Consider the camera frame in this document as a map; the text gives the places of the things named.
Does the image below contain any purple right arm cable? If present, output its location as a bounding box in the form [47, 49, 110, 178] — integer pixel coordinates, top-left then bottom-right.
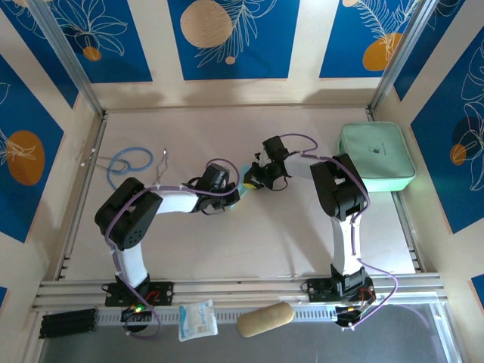
[281, 132, 400, 332]

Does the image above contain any aluminium frame post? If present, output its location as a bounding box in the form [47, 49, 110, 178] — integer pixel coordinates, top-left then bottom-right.
[28, 0, 107, 118]
[368, 0, 436, 114]

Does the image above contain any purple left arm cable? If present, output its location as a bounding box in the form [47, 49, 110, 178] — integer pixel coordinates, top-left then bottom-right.
[104, 157, 241, 340]

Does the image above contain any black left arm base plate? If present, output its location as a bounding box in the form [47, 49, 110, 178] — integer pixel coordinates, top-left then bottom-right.
[104, 280, 175, 308]

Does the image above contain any thin bent metal wire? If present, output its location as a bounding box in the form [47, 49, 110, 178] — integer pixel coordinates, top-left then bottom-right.
[154, 148, 170, 185]

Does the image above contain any mint green zip case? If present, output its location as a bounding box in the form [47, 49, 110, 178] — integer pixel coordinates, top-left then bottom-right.
[336, 121, 417, 193]

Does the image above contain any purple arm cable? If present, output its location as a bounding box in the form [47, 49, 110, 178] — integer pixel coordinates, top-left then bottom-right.
[104, 157, 241, 340]
[281, 132, 400, 332]

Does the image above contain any white wipe packet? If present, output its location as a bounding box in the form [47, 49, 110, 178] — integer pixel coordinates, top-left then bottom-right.
[178, 299, 219, 343]

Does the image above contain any light blue cloth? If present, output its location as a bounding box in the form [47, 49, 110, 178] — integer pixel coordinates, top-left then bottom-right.
[231, 162, 253, 209]

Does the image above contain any aluminium side rail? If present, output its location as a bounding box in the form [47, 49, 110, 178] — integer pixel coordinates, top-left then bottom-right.
[392, 191, 424, 274]
[54, 113, 109, 281]

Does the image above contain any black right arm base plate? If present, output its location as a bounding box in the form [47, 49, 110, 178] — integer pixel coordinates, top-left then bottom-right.
[302, 278, 375, 303]

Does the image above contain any blue cable loop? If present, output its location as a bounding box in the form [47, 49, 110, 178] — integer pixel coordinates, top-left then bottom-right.
[105, 146, 154, 192]

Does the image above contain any grey slotted cable duct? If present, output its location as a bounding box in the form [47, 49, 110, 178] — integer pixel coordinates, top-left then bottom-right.
[94, 304, 341, 326]

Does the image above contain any aluminium frame rail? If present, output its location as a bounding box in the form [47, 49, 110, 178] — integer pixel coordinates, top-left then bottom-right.
[32, 272, 449, 315]

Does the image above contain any black ribbed block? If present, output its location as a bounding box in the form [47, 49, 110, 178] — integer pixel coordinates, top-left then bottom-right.
[39, 308, 98, 340]

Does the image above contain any blue floral wall poster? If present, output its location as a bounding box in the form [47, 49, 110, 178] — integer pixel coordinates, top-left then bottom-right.
[45, 0, 154, 84]
[167, 0, 302, 81]
[392, 0, 468, 102]
[319, 0, 420, 79]
[0, 54, 65, 244]
[0, 5, 79, 110]
[410, 26, 484, 235]

